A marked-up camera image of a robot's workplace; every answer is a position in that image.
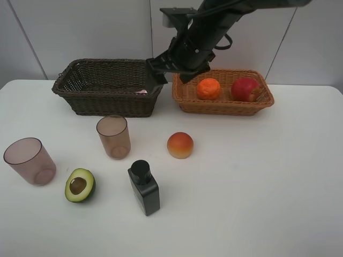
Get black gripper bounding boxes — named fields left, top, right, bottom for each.
left=145, top=34, right=215, bottom=94

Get orange mandarin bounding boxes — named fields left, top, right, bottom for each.
left=197, top=78, right=220, bottom=101

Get pink bottle white cap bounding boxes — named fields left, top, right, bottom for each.
left=135, top=90, right=148, bottom=95

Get red apple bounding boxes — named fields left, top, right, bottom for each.
left=231, top=77, right=261, bottom=102

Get round bread bun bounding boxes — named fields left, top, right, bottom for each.
left=167, top=132, right=193, bottom=159

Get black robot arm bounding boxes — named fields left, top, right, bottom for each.
left=145, top=0, right=309, bottom=93

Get tan wicker basket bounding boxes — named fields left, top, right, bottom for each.
left=172, top=69, right=274, bottom=116

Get dark brown wicker basket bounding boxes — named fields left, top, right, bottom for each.
left=52, top=58, right=162, bottom=118

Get brown transparent cup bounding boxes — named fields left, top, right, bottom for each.
left=96, top=115, right=131, bottom=160

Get black rectangular bottle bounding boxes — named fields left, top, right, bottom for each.
left=128, top=160, right=160, bottom=216

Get avocado half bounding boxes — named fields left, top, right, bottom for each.
left=64, top=168, right=96, bottom=203

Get purple transparent cup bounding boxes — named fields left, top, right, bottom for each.
left=3, top=137, right=56, bottom=186

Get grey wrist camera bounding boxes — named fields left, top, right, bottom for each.
left=160, top=7, right=197, bottom=29

